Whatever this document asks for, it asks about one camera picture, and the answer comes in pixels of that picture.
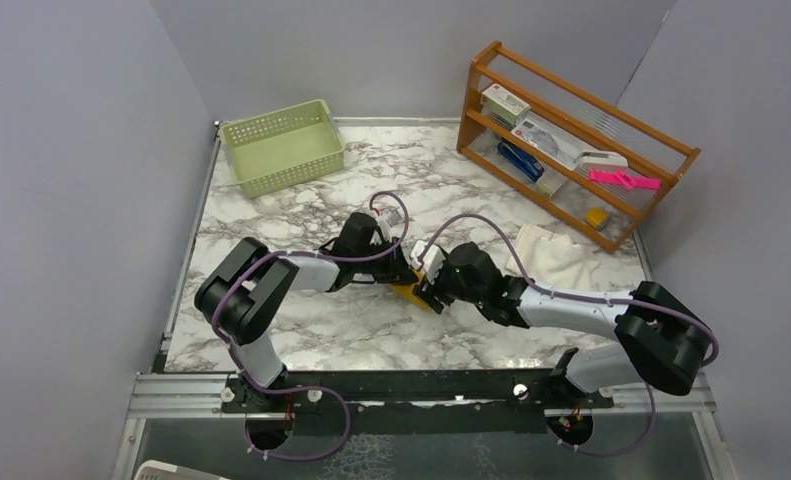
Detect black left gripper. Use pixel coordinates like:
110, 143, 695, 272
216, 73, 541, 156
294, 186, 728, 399
353, 236, 417, 283

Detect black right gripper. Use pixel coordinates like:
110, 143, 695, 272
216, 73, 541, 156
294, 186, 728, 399
412, 253, 485, 313

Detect yellow brown bear towel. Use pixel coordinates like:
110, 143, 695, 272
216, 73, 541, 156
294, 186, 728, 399
389, 268, 443, 314

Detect white towel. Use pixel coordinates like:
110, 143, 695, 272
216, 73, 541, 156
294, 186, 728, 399
514, 224, 599, 290

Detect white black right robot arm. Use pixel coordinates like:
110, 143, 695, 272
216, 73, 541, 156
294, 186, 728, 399
410, 242, 714, 407

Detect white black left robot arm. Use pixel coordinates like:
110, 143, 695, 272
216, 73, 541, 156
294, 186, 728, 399
194, 212, 418, 411

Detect light green plastic basket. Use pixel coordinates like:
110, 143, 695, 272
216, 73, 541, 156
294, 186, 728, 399
218, 99, 346, 199

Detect blue flat object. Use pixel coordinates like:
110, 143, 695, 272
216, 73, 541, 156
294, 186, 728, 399
496, 140, 544, 183

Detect yellow grey sponge block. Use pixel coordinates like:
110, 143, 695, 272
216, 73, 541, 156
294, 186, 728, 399
585, 208, 611, 231

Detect pink clip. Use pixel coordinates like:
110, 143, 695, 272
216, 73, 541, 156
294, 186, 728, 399
588, 170, 661, 191

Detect orange wooden shelf rack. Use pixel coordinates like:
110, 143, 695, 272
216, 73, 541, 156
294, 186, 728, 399
456, 41, 701, 253

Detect white device on shelf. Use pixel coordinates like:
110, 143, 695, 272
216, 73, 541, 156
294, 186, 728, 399
577, 150, 628, 174

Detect white green small box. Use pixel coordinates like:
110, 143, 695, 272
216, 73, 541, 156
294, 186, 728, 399
480, 83, 530, 127

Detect white basket at bottom edge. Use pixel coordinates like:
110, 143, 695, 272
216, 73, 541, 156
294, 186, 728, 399
133, 460, 228, 480

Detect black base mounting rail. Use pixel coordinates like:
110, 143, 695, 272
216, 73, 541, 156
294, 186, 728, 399
220, 368, 614, 436

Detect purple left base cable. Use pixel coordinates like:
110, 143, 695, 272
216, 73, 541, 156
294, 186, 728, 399
243, 385, 353, 463

